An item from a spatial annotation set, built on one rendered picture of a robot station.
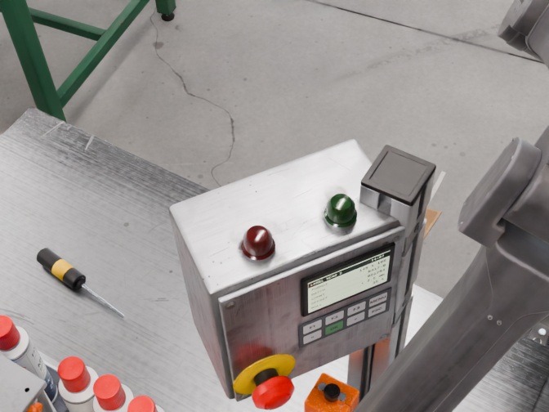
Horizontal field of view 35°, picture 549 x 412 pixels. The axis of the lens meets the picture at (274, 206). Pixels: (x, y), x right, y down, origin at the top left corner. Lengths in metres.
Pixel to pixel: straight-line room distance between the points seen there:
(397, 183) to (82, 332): 0.83
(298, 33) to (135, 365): 1.88
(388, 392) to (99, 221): 0.95
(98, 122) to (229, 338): 2.17
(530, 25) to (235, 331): 0.40
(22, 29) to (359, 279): 1.80
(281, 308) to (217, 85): 2.21
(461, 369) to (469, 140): 2.14
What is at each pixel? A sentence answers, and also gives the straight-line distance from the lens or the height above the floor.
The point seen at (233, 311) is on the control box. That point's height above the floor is 1.45.
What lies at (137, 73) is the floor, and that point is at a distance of 2.96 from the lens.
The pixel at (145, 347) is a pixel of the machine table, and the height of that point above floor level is 0.83.
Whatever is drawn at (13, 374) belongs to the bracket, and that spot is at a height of 1.14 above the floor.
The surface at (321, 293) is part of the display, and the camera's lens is 0.70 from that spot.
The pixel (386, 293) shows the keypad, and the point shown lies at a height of 1.38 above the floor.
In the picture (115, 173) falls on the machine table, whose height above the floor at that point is 0.83.
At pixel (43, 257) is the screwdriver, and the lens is 1.47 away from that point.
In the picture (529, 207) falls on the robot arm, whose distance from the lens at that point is 0.54.
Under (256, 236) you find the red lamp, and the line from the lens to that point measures 0.65.
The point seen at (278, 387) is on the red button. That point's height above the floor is 1.34.
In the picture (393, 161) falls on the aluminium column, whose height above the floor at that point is 1.50.
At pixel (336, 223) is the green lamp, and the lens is 0.67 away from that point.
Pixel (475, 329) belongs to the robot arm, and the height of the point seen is 1.51.
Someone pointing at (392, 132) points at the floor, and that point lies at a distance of 2.72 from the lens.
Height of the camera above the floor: 2.03
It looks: 53 degrees down
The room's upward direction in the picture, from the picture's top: 4 degrees counter-clockwise
